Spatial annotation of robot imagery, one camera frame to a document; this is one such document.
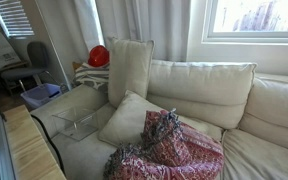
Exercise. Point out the beige flanged throw pillow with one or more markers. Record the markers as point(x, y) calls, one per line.
point(129, 70)
point(127, 120)

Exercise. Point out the white framed window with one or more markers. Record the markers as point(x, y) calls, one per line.
point(254, 35)

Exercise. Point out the clear plastic box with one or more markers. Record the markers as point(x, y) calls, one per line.
point(77, 121)

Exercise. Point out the red hard hat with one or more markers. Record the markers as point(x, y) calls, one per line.
point(98, 56)

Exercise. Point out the wooden desk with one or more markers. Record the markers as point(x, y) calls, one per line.
point(4, 66)

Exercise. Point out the red patterned fringed blanket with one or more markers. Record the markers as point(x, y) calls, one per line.
point(177, 156)

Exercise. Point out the grey office chair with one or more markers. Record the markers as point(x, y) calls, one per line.
point(37, 55)

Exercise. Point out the light wooden table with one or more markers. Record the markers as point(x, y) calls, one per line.
point(27, 146)

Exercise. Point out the white curtain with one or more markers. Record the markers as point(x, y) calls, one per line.
point(157, 23)

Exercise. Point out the beige fabric couch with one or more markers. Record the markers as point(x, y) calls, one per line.
point(267, 153)

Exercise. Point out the white window blinds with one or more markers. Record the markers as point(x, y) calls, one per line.
point(14, 18)

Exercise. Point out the grey white striped cloth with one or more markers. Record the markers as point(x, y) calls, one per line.
point(90, 76)

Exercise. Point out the blue plastic bin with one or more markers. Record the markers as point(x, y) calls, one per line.
point(40, 95)

